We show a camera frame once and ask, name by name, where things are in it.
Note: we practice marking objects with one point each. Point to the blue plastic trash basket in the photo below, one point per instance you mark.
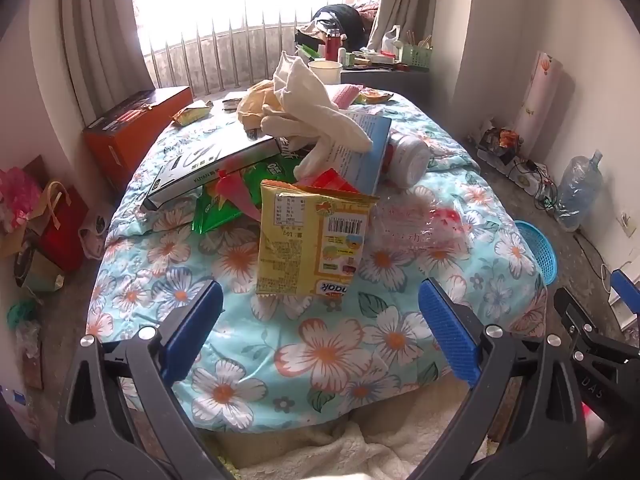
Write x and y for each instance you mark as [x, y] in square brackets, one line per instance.
[541, 249]

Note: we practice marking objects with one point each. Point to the red gift bag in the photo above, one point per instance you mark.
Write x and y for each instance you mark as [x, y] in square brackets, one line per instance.
[60, 240]

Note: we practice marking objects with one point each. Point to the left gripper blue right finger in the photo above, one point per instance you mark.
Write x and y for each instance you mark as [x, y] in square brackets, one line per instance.
[457, 345]

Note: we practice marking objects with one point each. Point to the floral blue quilt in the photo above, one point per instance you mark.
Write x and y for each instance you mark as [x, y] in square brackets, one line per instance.
[320, 310]

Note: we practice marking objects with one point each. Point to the pink plastic bag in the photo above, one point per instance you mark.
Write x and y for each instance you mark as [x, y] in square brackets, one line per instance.
[19, 195]

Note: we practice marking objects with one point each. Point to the floor clutter pile with cables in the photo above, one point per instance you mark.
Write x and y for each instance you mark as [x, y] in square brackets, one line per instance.
[500, 148]

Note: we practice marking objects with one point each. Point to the orange cardboard box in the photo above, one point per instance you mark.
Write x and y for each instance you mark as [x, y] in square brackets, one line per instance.
[121, 137]

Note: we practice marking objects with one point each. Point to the clear plastic wrapper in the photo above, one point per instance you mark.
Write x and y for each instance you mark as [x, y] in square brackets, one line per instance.
[411, 222]

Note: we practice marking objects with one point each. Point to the white red-capped milk bottle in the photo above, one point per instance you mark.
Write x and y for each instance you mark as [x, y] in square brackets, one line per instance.
[406, 159]

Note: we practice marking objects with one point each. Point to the left beige curtain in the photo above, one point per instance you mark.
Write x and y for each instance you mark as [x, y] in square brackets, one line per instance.
[103, 54]

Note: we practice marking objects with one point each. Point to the white detergent bottle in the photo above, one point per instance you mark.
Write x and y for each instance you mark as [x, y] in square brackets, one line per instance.
[391, 43]

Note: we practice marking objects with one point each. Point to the beige curtain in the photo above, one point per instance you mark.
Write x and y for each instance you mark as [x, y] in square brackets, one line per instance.
[416, 16]
[103, 54]

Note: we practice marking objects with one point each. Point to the dark grey cabinet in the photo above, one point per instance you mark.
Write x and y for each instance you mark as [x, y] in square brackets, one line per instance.
[411, 83]

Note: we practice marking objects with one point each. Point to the red thermos bottle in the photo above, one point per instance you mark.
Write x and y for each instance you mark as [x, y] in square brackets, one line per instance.
[333, 42]

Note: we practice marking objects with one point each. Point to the blue white medicine box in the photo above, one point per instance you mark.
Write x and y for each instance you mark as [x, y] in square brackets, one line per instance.
[361, 170]

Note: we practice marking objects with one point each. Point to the white cloth glove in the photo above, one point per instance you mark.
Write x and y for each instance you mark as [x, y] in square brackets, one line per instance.
[306, 114]

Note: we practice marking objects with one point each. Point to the yellow snack packet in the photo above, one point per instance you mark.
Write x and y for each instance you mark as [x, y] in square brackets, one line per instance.
[311, 240]

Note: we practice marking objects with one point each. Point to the empty water jug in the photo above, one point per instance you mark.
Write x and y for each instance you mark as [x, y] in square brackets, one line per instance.
[578, 190]

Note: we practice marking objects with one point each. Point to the black white box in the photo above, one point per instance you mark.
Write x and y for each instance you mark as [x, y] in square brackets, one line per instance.
[226, 150]

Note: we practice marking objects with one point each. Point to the rolled floral wallpaper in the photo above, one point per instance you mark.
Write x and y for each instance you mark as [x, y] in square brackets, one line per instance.
[542, 84]

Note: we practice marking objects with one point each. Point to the green chip bag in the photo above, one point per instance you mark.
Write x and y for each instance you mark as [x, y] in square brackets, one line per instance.
[237, 194]

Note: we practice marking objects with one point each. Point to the black bag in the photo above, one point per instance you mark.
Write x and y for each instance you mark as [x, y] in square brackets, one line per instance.
[348, 21]

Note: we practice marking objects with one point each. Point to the small yellow-green snack packet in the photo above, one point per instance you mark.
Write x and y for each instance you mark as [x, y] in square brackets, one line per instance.
[192, 113]

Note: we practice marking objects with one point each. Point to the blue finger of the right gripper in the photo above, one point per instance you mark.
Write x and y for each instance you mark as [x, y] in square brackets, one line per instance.
[626, 290]

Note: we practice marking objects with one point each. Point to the white paper cup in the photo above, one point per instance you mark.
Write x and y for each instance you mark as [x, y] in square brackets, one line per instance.
[329, 72]

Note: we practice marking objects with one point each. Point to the right beige curtain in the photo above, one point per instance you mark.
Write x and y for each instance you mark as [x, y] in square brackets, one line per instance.
[416, 16]

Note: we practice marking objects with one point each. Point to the green plastic basket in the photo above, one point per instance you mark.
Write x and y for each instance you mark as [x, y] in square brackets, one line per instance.
[415, 56]

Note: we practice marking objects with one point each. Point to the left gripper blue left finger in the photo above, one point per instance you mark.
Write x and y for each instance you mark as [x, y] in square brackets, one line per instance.
[185, 330]

